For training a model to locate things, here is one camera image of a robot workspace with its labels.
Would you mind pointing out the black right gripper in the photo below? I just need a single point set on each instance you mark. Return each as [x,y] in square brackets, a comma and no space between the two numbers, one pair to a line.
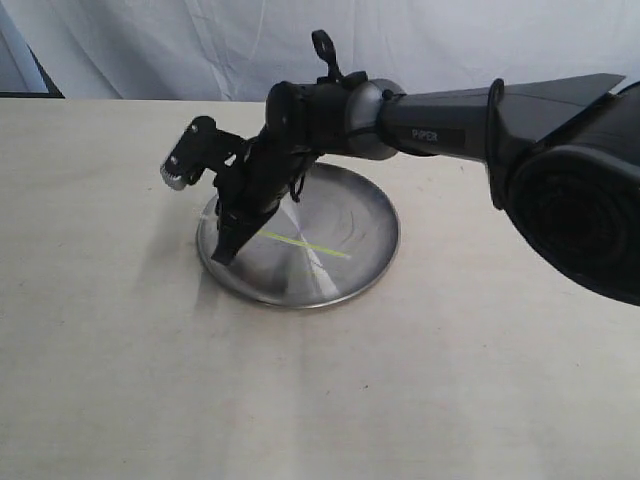
[252,190]

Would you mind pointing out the green glow stick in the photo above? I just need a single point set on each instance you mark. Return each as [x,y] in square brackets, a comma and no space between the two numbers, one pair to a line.
[303,244]

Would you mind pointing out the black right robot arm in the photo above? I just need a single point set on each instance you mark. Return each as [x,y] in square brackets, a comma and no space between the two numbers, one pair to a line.
[561,156]

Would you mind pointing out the round stainless steel plate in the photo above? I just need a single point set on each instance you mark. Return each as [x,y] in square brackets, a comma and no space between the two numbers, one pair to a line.
[339,209]

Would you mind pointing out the white backdrop cloth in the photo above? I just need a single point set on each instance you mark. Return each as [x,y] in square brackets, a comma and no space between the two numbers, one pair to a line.
[236,50]

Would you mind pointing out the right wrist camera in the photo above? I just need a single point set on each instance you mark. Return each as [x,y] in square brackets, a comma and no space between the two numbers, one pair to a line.
[202,146]

